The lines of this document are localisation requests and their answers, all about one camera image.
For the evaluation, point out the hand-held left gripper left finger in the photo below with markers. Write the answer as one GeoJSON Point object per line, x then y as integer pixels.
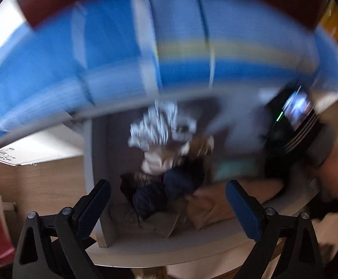
{"type": "Point", "coordinates": [93, 206]}

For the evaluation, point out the blue plaid cloth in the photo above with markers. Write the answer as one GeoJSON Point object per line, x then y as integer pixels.
{"type": "Point", "coordinates": [99, 49]}

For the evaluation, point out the navy cloth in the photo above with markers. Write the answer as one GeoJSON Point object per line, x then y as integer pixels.
{"type": "Point", "coordinates": [157, 197]}

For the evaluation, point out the brown cloth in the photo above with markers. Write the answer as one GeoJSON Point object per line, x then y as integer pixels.
{"type": "Point", "coordinates": [201, 148]}

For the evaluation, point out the red box with gold interior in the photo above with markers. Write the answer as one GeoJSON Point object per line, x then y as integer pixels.
{"type": "Point", "coordinates": [55, 3]}

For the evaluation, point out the black and white striped cloth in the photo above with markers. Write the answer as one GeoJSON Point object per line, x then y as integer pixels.
{"type": "Point", "coordinates": [154, 128]}

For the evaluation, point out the teal cloth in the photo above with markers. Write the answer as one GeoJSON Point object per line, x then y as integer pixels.
{"type": "Point", "coordinates": [235, 171]}

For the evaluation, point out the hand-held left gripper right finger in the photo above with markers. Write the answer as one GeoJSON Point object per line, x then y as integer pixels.
{"type": "Point", "coordinates": [243, 212]}

